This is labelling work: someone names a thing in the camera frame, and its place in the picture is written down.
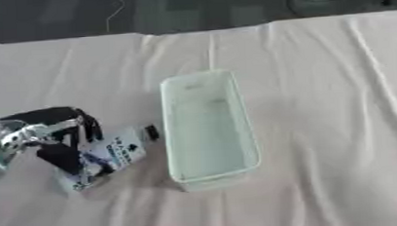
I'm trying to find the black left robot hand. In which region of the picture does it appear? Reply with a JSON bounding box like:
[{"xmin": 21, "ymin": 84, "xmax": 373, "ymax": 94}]
[{"xmin": 0, "ymin": 104, "xmax": 108, "ymax": 180}]

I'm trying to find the white box with blue print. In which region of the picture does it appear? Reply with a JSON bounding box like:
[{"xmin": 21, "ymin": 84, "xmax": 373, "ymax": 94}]
[{"xmin": 51, "ymin": 125, "xmax": 152, "ymax": 194}]

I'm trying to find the small black object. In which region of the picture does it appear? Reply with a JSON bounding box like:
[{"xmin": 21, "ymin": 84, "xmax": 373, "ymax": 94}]
[{"xmin": 143, "ymin": 124, "xmax": 161, "ymax": 142}]

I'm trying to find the pale green plastic bin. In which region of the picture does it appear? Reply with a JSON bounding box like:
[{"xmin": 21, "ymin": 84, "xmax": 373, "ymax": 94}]
[{"xmin": 157, "ymin": 67, "xmax": 266, "ymax": 194}]

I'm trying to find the white cable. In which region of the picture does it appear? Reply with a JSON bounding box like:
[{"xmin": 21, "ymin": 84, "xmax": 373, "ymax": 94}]
[{"xmin": 90, "ymin": 0, "xmax": 130, "ymax": 35}]

